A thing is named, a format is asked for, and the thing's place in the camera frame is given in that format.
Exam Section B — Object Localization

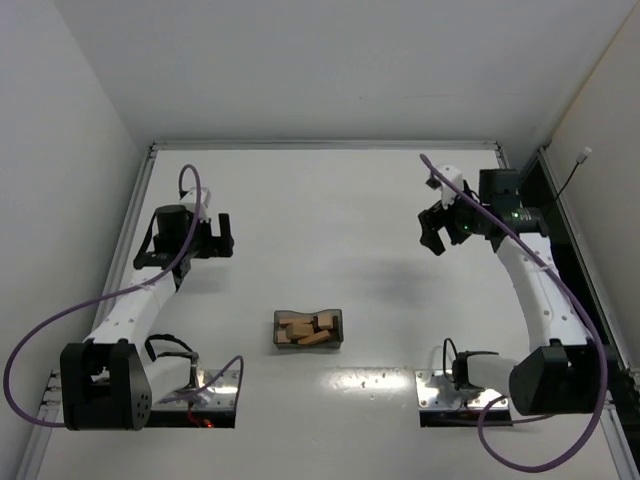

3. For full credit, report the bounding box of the grey transparent plastic tray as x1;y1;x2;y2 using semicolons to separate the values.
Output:
272;309;344;351

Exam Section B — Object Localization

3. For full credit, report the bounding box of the light wood plank block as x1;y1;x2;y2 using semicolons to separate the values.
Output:
285;323;315;341

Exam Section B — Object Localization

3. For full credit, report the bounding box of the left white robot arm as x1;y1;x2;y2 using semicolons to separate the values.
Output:
60;204;234;431

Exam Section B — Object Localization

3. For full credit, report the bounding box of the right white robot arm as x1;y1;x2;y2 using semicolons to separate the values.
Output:
418;165;607;415

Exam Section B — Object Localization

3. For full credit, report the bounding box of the light wood long block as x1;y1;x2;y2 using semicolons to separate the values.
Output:
314;312;334;331

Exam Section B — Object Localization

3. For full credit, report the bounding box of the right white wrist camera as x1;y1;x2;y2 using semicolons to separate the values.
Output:
426;165;465;210

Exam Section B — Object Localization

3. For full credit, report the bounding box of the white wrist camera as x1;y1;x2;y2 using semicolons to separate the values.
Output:
179;187;211;221
426;165;465;210

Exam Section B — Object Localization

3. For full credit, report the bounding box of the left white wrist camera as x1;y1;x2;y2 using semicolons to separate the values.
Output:
179;187;211;221

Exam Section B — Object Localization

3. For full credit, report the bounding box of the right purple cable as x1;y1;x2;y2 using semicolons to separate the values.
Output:
418;153;610;474

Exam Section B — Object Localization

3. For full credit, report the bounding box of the black wall cable white plug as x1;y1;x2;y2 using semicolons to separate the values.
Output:
545;146;592;213

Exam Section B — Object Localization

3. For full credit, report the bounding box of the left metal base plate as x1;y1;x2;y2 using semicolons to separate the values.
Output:
153;369;240;412

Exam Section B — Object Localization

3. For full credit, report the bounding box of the metal base plate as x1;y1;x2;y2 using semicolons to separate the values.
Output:
153;369;240;412
414;369;501;413

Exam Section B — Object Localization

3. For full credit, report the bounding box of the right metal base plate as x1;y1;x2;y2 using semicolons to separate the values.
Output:
414;369;501;413

